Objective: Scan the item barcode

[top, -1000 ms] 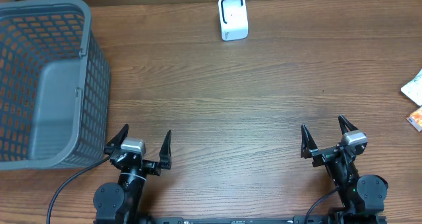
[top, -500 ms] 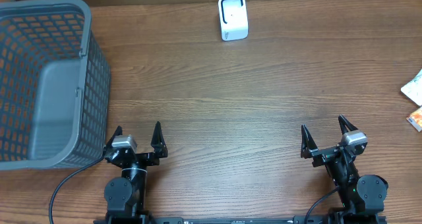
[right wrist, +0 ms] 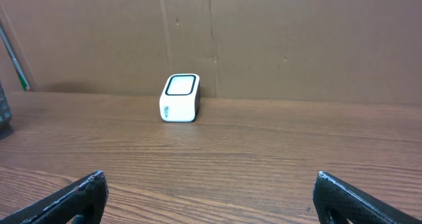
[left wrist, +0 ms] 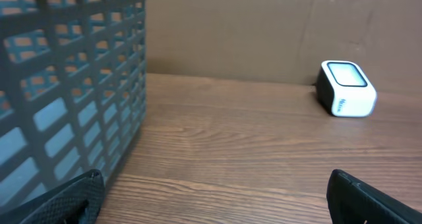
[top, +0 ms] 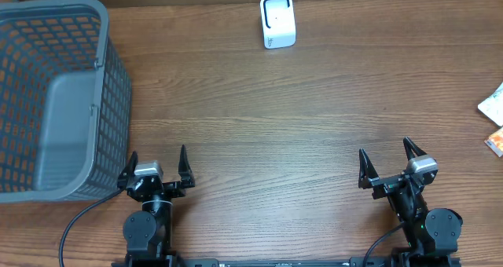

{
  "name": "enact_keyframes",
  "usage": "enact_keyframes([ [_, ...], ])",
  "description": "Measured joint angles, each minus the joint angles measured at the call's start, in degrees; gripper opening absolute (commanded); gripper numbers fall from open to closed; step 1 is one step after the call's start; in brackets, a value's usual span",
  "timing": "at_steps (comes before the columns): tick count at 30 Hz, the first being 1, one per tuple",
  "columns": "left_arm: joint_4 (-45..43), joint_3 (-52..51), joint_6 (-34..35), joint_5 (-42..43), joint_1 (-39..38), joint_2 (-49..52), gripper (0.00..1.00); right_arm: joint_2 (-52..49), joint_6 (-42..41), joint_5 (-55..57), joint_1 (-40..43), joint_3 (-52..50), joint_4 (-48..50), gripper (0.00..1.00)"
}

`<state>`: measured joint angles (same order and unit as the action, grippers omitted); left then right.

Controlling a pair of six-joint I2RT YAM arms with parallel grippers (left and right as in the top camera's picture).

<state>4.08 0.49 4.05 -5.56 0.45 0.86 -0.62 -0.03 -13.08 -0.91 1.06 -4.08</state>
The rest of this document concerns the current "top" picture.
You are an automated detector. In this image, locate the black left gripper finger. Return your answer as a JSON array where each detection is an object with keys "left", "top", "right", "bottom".
[
  {"left": 178, "top": 144, "right": 196, "bottom": 188},
  {"left": 118, "top": 151, "right": 138, "bottom": 181}
]

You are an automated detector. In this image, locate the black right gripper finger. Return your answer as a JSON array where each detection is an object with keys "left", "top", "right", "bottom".
[
  {"left": 403, "top": 137, "right": 426, "bottom": 160},
  {"left": 358, "top": 148, "right": 380, "bottom": 188}
]

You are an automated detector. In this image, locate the small orange white box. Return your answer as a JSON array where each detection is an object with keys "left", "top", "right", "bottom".
[{"left": 484, "top": 128, "right": 503, "bottom": 157}]

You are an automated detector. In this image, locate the white bamboo print tube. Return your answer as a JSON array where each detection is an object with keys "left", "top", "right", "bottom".
[{"left": 477, "top": 83, "right": 503, "bottom": 127}]

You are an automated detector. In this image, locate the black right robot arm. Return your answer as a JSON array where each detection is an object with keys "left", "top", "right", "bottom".
[{"left": 351, "top": 137, "right": 463, "bottom": 266}]

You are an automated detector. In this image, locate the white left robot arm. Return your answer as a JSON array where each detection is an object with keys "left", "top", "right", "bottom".
[{"left": 117, "top": 146, "right": 196, "bottom": 267}]

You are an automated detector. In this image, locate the white barcode scanner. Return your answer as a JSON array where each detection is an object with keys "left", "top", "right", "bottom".
[{"left": 259, "top": 0, "right": 296, "bottom": 49}]

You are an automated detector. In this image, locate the grey plastic mesh basket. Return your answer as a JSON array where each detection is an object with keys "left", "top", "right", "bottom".
[{"left": 1, "top": 0, "right": 132, "bottom": 203}]

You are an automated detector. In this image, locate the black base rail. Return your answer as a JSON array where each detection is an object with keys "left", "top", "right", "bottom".
[{"left": 110, "top": 257, "right": 462, "bottom": 267}]

